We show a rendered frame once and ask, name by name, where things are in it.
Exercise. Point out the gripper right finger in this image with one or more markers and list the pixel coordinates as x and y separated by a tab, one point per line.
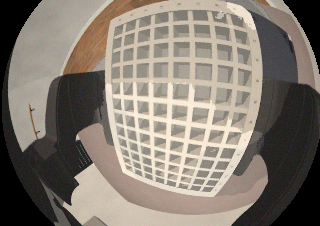
286	136

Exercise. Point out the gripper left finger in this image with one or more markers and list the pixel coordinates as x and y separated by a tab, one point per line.
75	101

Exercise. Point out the black raised platform on grey posts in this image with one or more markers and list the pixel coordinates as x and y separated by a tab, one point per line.
277	50

